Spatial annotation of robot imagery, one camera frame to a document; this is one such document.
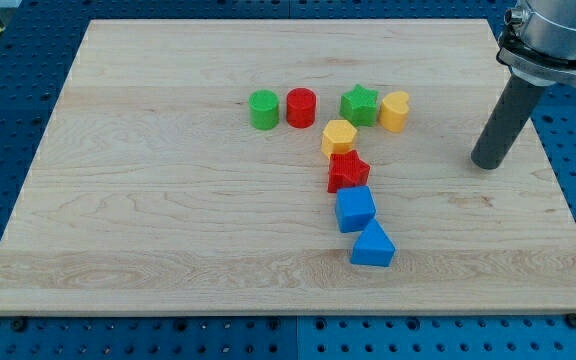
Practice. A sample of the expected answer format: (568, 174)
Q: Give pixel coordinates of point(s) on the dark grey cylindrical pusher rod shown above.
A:
(509, 116)

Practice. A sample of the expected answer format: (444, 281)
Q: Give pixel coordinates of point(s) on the green star block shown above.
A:
(359, 106)

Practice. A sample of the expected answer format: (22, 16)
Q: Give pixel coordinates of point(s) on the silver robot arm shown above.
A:
(538, 42)

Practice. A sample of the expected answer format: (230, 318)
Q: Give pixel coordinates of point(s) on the red cylinder block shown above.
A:
(301, 107)

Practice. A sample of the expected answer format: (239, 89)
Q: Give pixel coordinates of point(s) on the yellow heart block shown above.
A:
(394, 110)

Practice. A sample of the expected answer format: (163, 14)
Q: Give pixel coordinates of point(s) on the light wooden board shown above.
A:
(151, 194)

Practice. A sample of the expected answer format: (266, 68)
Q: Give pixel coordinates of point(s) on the blue triangle block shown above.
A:
(373, 247)

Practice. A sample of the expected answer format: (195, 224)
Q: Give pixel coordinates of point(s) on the red star block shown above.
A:
(347, 170)

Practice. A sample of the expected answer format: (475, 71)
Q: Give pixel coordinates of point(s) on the green cylinder block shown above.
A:
(264, 109)

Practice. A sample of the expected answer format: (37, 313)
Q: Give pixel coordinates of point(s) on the blue cube block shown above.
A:
(354, 208)

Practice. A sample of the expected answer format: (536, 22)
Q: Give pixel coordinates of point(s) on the yellow hexagon block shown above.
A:
(338, 137)

